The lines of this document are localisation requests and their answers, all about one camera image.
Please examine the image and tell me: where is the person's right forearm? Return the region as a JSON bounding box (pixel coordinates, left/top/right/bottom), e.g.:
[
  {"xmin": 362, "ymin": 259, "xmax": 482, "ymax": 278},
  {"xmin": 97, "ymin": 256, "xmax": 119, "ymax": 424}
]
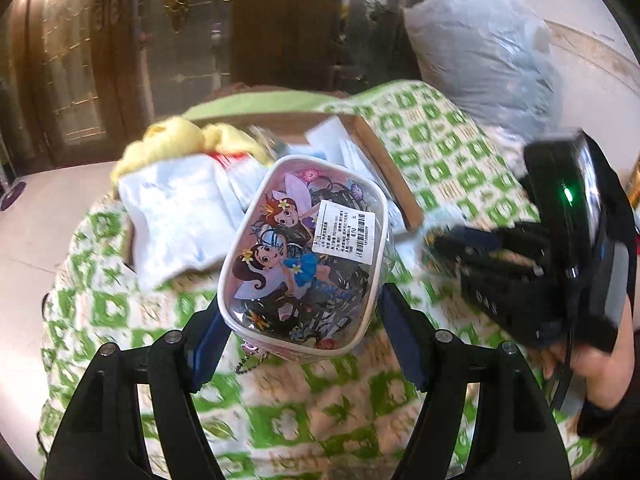
[{"xmin": 577, "ymin": 385, "xmax": 640, "ymax": 441}]

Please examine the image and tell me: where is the clear fairy print pouch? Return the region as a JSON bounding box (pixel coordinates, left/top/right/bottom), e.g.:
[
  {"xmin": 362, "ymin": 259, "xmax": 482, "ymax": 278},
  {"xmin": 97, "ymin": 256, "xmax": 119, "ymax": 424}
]
[{"xmin": 217, "ymin": 154, "xmax": 396, "ymax": 376}]

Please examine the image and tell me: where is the shallow cardboard box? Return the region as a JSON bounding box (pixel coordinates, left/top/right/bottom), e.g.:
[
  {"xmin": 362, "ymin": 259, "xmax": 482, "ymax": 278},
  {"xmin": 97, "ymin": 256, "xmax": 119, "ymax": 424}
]
[{"xmin": 125, "ymin": 112, "xmax": 426, "ymax": 271}]

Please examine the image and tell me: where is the person's right hand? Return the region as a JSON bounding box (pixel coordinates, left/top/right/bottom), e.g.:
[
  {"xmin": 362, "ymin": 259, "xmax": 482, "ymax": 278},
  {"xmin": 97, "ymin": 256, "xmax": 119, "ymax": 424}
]
[{"xmin": 544, "ymin": 320, "xmax": 640, "ymax": 408}]

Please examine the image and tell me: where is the large white gauze packet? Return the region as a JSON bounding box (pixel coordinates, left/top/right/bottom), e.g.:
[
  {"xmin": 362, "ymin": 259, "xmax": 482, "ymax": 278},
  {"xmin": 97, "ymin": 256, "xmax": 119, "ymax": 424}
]
[{"xmin": 119, "ymin": 155, "xmax": 251, "ymax": 291}]

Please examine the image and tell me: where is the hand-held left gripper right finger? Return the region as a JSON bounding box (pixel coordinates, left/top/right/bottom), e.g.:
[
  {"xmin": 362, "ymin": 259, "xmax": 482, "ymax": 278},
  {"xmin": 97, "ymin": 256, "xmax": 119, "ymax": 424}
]
[{"xmin": 377, "ymin": 285, "xmax": 573, "ymax": 480}]

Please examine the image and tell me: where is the striped white packet red label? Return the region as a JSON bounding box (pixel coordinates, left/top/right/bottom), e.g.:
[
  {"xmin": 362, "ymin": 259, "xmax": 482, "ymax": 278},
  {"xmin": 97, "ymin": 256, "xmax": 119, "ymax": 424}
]
[{"xmin": 207, "ymin": 150, "xmax": 273, "ymax": 211}]

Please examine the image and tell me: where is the floor sign stand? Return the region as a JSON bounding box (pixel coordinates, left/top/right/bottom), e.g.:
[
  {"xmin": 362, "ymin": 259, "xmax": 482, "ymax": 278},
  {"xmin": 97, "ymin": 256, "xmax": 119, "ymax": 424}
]
[{"xmin": 0, "ymin": 180, "xmax": 27, "ymax": 212}]

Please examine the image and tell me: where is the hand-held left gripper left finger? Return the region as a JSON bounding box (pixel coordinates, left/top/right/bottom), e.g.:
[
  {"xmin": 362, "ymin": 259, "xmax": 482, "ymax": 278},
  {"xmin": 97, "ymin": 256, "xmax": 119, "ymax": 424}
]
[{"xmin": 44, "ymin": 290, "xmax": 233, "ymax": 480}]

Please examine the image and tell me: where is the green and white printed blanket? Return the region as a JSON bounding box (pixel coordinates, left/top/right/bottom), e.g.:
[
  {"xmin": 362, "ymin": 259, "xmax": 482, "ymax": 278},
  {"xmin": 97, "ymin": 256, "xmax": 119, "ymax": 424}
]
[{"xmin": 37, "ymin": 80, "xmax": 601, "ymax": 480}]

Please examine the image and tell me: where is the large grey plastic bag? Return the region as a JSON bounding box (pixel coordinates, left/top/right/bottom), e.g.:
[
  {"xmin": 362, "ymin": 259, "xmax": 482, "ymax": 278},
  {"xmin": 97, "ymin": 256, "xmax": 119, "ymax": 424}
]
[{"xmin": 402, "ymin": 0, "xmax": 563, "ymax": 136}]

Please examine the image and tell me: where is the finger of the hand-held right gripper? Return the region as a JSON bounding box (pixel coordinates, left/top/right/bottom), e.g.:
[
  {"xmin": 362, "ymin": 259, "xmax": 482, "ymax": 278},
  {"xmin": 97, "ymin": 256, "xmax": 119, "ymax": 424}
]
[
  {"xmin": 452, "ymin": 250, "xmax": 546, "ymax": 281},
  {"xmin": 434, "ymin": 225, "xmax": 546, "ymax": 256}
]

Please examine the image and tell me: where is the yellow towel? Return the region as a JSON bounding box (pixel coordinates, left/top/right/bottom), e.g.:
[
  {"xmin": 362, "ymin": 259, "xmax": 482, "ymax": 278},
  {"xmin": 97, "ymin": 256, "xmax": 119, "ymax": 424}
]
[{"xmin": 110, "ymin": 115, "xmax": 271, "ymax": 186}]

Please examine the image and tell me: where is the wooden glass door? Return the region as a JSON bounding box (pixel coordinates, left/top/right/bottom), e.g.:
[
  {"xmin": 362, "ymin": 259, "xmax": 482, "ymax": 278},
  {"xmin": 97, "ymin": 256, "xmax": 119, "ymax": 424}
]
[
  {"xmin": 230, "ymin": 0, "xmax": 466, "ymax": 101},
  {"xmin": 15, "ymin": 0, "xmax": 156, "ymax": 161}
]

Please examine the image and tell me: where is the small white gauze packet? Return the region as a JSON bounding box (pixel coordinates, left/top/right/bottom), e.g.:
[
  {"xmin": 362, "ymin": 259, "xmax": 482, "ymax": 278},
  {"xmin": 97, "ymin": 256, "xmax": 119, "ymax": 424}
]
[{"xmin": 305, "ymin": 119, "xmax": 381, "ymax": 176}]

